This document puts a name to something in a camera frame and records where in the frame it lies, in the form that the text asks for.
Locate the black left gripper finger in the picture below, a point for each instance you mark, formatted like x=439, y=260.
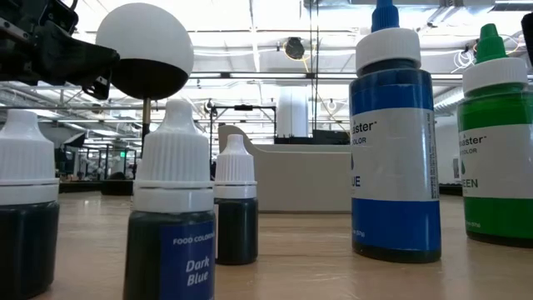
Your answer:
x=87, y=68
x=87, y=50

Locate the small dark white-capped bottle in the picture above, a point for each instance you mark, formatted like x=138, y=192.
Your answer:
x=25, y=166
x=235, y=208

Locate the large green food coloring bottle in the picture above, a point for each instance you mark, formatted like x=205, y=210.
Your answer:
x=499, y=166

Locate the small bottle dark blue label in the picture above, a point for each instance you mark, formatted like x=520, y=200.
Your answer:
x=170, y=187

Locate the large blue food coloring bottle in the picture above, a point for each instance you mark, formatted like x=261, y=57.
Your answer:
x=395, y=166

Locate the white globe table lamp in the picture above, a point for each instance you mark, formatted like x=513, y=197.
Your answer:
x=145, y=37

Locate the distant black robot workstation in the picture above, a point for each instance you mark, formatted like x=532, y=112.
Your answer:
x=89, y=164

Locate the white building column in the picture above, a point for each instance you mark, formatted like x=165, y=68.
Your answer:
x=292, y=112

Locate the black perforated computer case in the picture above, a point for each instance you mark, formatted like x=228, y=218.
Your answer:
x=329, y=137

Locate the grey plastic bin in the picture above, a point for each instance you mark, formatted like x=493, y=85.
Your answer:
x=300, y=179

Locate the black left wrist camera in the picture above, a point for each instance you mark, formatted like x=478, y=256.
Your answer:
x=66, y=16

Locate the silver ventilation duct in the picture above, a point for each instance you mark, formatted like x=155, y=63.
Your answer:
x=447, y=100

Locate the wall-mounted notice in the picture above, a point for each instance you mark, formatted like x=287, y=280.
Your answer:
x=454, y=168

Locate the black metal stand frame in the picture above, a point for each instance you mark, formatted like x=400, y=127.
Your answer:
x=243, y=107

